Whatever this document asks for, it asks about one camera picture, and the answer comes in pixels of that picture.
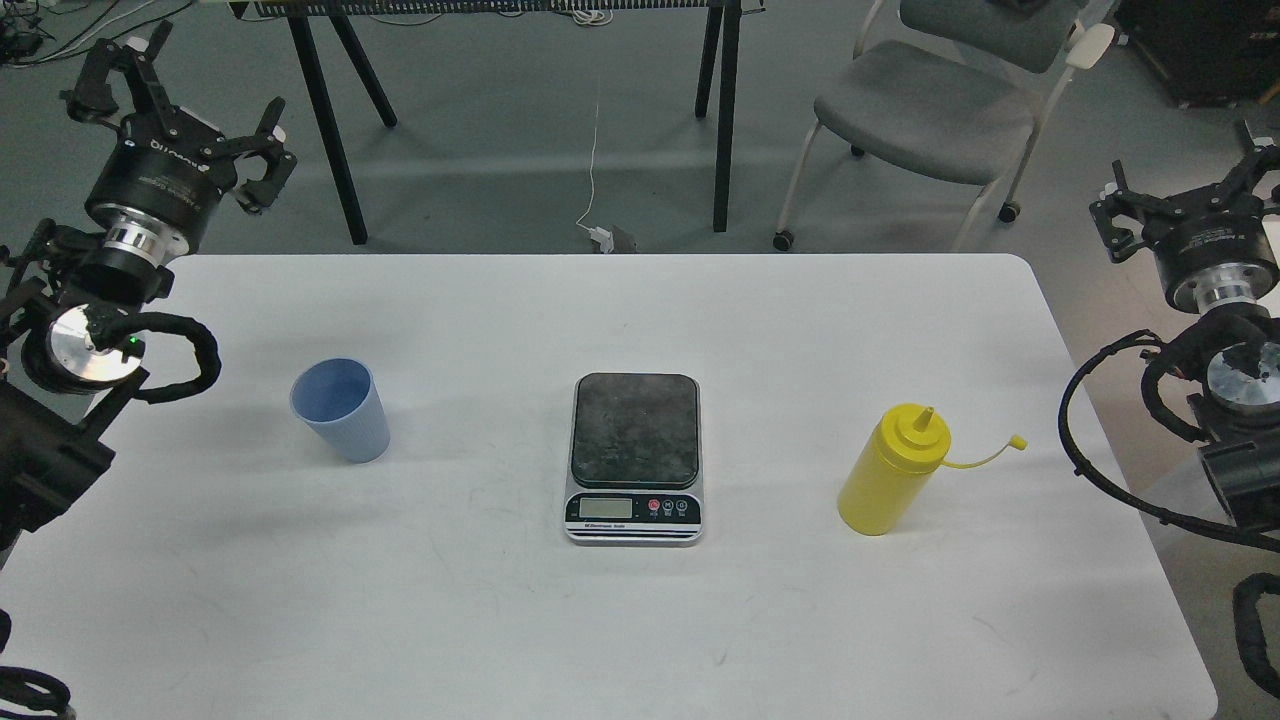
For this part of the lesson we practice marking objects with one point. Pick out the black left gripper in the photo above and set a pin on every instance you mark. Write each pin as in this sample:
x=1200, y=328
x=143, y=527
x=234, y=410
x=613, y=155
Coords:
x=150, y=198

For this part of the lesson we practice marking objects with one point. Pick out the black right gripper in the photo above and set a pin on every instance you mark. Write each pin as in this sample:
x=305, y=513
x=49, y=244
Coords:
x=1202, y=258

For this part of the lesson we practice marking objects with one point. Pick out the blue ribbed cup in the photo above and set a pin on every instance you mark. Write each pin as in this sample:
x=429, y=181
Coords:
x=338, y=400

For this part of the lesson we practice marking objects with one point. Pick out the yellow squeeze bottle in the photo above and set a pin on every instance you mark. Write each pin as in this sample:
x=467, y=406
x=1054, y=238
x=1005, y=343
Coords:
x=909, y=444

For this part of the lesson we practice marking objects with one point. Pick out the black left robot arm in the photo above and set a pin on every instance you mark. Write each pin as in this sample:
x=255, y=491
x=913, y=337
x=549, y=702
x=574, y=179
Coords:
x=77, y=301

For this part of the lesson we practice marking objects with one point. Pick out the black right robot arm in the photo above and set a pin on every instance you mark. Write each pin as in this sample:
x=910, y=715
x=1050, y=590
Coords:
x=1215, y=384

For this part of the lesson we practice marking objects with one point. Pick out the digital kitchen scale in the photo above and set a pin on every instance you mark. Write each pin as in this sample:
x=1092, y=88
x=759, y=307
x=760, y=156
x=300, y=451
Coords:
x=635, y=470

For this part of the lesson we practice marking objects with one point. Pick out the black equipment case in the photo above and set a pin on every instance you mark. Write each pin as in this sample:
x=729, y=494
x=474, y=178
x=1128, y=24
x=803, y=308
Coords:
x=1206, y=54

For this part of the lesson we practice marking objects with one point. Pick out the grey office chair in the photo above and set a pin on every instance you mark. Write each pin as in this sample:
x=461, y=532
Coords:
x=947, y=119

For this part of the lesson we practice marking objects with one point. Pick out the black metal table frame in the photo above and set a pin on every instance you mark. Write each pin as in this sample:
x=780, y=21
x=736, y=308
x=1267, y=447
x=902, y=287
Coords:
x=509, y=131

